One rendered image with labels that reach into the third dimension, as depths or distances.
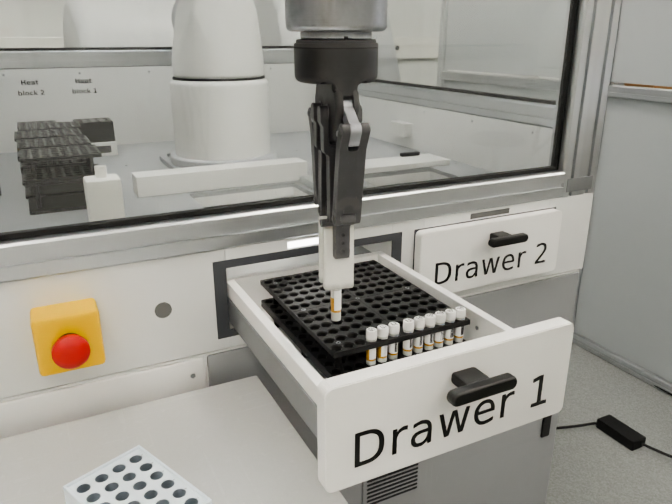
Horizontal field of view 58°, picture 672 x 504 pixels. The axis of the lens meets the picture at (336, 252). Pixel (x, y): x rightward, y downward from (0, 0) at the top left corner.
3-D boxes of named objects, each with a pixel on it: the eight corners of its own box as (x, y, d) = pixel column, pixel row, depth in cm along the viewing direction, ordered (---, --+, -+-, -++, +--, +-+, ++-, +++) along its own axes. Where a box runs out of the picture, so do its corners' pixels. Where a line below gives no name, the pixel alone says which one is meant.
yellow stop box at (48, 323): (107, 367, 72) (99, 311, 69) (40, 381, 69) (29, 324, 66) (102, 348, 76) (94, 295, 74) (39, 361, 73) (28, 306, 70)
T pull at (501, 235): (528, 241, 97) (529, 233, 96) (492, 248, 94) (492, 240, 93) (513, 235, 100) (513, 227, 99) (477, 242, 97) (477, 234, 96)
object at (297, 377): (540, 395, 67) (547, 346, 65) (333, 464, 56) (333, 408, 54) (364, 275, 101) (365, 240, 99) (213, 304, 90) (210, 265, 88)
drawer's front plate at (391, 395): (562, 411, 67) (575, 321, 63) (325, 496, 55) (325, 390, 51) (550, 403, 68) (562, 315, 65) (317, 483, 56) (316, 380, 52)
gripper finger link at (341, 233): (346, 204, 58) (356, 212, 55) (346, 254, 59) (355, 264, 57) (331, 205, 57) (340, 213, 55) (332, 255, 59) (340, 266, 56)
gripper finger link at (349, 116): (351, 82, 54) (370, 83, 49) (352, 141, 56) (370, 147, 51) (325, 83, 54) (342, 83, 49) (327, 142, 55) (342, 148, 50)
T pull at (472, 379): (517, 388, 56) (519, 376, 56) (452, 409, 53) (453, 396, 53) (492, 370, 60) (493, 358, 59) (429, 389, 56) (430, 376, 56)
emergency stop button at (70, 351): (93, 367, 69) (88, 335, 67) (54, 375, 67) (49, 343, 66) (90, 355, 71) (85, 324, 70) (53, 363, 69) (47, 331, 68)
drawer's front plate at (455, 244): (555, 270, 107) (563, 210, 103) (418, 300, 95) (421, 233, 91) (548, 267, 108) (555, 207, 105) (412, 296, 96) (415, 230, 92)
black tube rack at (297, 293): (466, 368, 72) (470, 319, 70) (333, 406, 65) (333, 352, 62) (373, 299, 91) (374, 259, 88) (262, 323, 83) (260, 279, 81)
